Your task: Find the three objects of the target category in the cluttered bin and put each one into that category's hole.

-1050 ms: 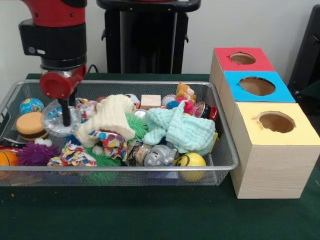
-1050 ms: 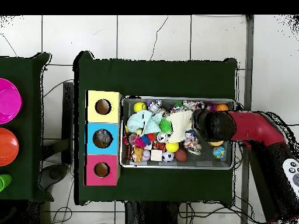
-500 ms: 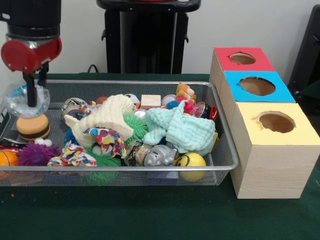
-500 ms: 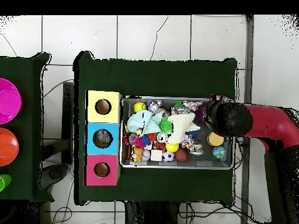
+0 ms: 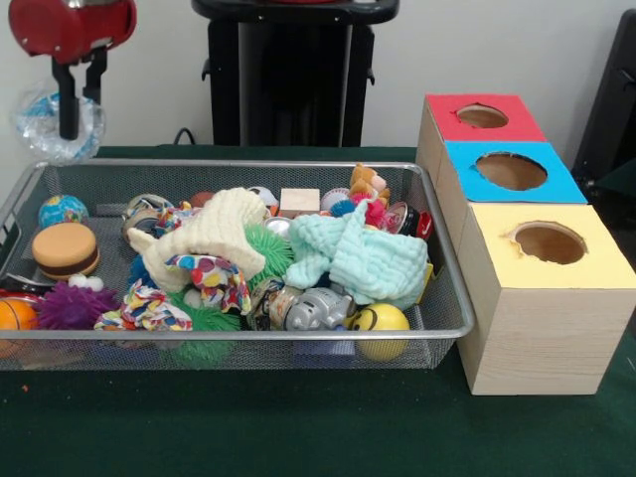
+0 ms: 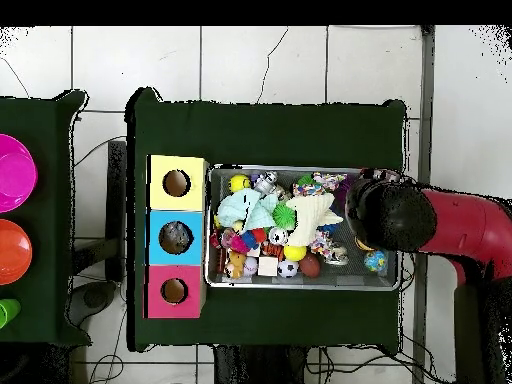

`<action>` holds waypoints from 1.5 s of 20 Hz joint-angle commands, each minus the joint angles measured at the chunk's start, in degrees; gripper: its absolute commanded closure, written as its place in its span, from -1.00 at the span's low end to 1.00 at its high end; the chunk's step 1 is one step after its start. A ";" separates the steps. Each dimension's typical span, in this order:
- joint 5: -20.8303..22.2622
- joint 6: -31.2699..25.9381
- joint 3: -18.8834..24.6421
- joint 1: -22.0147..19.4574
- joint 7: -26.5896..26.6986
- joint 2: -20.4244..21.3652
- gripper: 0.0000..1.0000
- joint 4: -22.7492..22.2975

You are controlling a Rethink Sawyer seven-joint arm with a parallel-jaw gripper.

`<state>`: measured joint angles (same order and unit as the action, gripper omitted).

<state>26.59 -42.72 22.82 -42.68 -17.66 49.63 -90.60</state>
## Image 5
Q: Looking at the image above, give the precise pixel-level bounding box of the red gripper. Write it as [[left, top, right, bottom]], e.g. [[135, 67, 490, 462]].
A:
[[8, 0, 138, 141]]

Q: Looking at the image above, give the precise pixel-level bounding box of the clear plastic packet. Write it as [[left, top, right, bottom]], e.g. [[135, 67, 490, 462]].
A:
[[10, 81, 106, 165]]

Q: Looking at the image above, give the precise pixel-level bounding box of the shallow mesh bin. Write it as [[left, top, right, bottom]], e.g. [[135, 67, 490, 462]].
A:
[[0, 158, 477, 372]]

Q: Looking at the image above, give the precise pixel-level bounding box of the wooden box with three holes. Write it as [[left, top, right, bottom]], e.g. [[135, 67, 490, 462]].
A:
[[415, 92, 636, 398]]

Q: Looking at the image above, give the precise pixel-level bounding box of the blue globe ball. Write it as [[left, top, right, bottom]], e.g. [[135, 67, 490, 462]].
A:
[[38, 194, 89, 230]]

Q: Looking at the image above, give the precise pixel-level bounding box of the foam burger toy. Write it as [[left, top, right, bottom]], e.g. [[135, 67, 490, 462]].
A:
[[31, 222, 100, 282]]

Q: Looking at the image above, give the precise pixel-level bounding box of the purple spiky rubber ball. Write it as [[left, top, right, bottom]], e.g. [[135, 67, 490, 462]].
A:
[[34, 275, 120, 332]]

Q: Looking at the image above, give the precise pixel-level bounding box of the colourful patterned cloth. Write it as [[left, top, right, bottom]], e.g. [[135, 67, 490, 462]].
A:
[[93, 201, 252, 333]]

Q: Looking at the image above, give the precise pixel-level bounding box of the small orange basketball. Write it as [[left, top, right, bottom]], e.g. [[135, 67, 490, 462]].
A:
[[0, 297, 40, 359]]

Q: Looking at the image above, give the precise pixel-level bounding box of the mint muslin cloth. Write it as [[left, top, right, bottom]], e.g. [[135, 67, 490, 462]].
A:
[[286, 198, 431, 305]]

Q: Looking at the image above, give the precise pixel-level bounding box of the smooth yellow ball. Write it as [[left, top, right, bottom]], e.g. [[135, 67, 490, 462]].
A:
[[350, 302, 411, 362]]

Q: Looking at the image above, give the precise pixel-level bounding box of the dark green table cloth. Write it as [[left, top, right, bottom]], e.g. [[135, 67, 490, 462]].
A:
[[0, 144, 636, 477], [593, 158, 636, 193]]

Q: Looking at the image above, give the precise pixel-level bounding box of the black stand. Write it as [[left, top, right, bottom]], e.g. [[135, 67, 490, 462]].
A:
[[570, 7, 636, 180]]

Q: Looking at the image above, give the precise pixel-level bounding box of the black cable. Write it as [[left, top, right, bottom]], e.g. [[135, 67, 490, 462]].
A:
[[173, 127, 215, 146]]

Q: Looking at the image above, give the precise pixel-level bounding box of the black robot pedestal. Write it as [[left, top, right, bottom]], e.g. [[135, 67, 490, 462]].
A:
[[191, 0, 401, 148]]

